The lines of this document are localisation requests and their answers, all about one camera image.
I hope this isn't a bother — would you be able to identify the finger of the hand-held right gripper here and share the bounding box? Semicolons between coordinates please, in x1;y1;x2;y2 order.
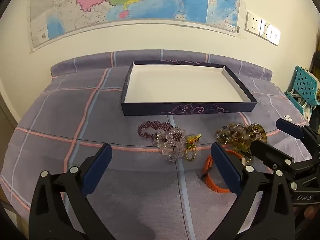
250;140;320;181
276;118;320;156

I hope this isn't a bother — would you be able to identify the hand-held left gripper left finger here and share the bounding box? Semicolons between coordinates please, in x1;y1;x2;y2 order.
29;143;113;240

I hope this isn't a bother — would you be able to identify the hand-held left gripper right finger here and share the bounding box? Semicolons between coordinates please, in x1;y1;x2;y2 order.
200;142;297;240

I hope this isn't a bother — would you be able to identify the orange silicone wristband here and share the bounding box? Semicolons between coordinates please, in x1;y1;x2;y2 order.
201;149;244;194

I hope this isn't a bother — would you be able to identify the amber bangle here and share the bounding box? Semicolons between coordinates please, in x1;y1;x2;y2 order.
246;123;268;143

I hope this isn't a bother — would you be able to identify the amber bead necklace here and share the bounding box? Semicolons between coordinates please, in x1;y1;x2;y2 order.
216;123;252;156

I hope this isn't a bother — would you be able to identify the purple shallow cardboard box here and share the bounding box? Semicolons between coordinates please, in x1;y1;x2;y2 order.
121;60;258;117

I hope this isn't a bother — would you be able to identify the teal perforated plastic chair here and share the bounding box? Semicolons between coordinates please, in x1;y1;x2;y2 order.
284;65;320;114

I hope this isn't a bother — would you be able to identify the purple plaid blanket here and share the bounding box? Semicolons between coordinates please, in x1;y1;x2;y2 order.
0;49;310;240

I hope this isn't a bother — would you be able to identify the gold bead ring ornament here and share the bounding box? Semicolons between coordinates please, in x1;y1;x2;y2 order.
184;134;202;162

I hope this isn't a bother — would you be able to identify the clear crystal bead bracelet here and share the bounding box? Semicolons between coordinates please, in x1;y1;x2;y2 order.
153;127;187;160

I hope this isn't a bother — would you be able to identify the purple bead necklace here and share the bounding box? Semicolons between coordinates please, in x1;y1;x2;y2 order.
138;121;183;142

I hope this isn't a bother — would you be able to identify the white wall socket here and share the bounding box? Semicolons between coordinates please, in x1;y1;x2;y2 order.
270;26;281;46
244;11;262;33
260;19;273;40

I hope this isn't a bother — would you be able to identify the colourful wall map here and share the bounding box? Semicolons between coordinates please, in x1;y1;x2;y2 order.
29;0;242;52

